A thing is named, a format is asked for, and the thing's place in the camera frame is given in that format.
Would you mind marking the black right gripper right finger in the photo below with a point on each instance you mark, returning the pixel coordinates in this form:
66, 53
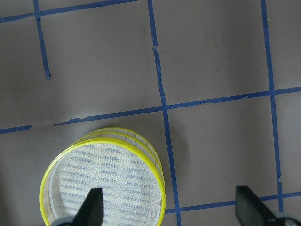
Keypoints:
251, 211

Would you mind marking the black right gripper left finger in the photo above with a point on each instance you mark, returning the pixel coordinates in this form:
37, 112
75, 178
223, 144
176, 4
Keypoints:
91, 212

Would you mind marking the yellow rimmed steamer layer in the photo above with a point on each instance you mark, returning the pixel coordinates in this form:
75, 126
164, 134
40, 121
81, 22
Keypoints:
129, 174
127, 136

